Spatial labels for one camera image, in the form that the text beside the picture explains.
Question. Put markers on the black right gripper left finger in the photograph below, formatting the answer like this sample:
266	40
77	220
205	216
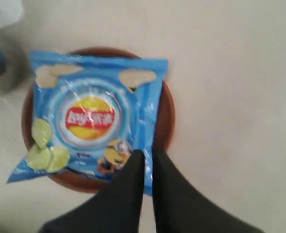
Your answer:
116	208

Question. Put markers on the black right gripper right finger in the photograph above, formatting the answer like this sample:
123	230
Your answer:
181	208

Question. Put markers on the brown red plate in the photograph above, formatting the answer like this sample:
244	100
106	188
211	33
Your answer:
164	132

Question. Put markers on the blue chips bag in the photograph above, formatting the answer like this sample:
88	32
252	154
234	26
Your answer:
90	113

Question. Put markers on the shiny steel cup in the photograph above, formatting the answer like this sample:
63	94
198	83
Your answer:
10	64

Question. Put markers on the white woven plastic basket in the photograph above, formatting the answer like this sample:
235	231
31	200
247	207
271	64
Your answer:
11	12

